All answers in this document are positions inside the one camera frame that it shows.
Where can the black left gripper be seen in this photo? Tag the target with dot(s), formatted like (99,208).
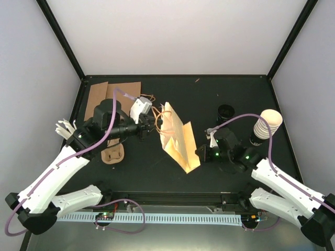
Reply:
(144,127)

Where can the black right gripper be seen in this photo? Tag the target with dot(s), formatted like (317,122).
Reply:
(204,158)

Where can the cream paper bag with handles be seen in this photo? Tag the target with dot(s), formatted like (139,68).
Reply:
(177,138)

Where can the brown cardboard cup carrier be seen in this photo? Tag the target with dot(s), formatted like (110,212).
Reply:
(114,153)

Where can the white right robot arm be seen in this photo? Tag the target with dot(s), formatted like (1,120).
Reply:
(311,211)

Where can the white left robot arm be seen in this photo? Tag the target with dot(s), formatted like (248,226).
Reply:
(39,206)

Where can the black coffee cup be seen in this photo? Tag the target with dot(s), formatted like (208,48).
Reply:
(224,113)

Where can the flat brown paper bag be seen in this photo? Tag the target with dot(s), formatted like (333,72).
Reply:
(96,95)

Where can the stack of white paper cups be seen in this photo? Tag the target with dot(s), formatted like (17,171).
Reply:
(268,123)

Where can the white stirrers in holder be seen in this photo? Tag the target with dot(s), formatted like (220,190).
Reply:
(65,128)

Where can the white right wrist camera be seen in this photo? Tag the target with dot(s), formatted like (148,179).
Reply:
(210,136)

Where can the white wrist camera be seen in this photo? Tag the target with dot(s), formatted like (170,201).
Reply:
(210,136)
(141,105)

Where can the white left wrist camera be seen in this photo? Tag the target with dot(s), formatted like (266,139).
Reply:
(141,105)

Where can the brown paper bag with handles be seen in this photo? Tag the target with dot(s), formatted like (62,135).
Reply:
(133,89)

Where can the white slotted cable duct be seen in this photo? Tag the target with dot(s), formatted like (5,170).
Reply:
(153,218)

